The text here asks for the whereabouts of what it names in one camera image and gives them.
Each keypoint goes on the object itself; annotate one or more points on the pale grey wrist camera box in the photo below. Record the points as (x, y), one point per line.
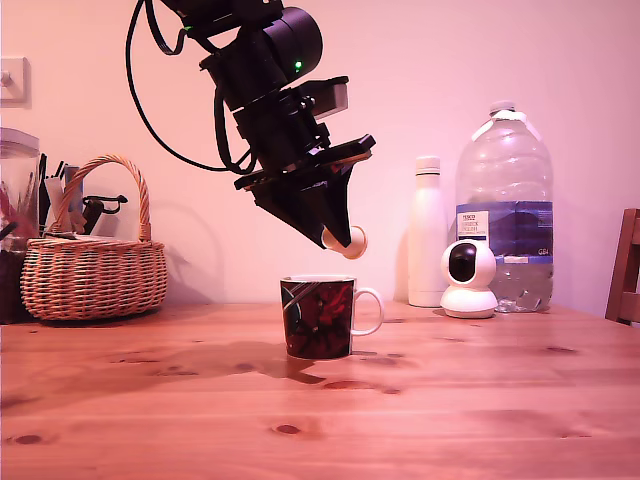
(332, 100)

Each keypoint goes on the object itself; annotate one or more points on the large clear water bottle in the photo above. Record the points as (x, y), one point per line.
(505, 165)

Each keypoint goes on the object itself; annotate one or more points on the pale cream coffee capsule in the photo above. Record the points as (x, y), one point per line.
(357, 245)

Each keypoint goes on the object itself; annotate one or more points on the white insulated bottle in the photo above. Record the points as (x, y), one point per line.
(427, 240)

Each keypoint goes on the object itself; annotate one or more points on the white wall switch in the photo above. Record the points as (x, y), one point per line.
(15, 82)

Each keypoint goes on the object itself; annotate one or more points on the glass storage jar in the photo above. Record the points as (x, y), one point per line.
(17, 165)

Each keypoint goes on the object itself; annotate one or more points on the white and blue carton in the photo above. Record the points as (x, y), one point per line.
(72, 192)

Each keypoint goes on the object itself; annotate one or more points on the woven wicker basket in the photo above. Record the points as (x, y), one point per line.
(90, 280)

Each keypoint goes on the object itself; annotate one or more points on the small white round camera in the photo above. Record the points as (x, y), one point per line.
(467, 300)

